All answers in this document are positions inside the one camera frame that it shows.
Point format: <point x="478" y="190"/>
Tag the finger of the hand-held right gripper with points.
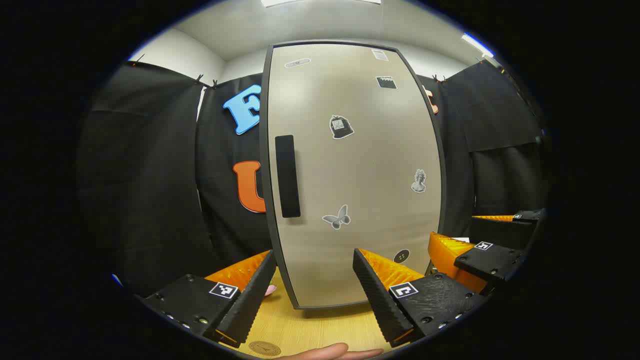
<point x="500" y="232"/>
<point x="492" y="262"/>

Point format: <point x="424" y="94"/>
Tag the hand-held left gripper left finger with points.
<point x="250" y="295"/>

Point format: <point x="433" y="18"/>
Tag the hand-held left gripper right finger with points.
<point x="380" y="295"/>

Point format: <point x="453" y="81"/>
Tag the round wooden coaster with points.
<point x="265" y="348"/>

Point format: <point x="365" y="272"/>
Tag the beige cabinet door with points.
<point x="360" y="175"/>

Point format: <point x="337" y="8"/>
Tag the pink printed square mat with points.
<point x="270" y="290"/>

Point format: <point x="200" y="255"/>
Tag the black backdrop cloth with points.
<point x="150" y="175"/>

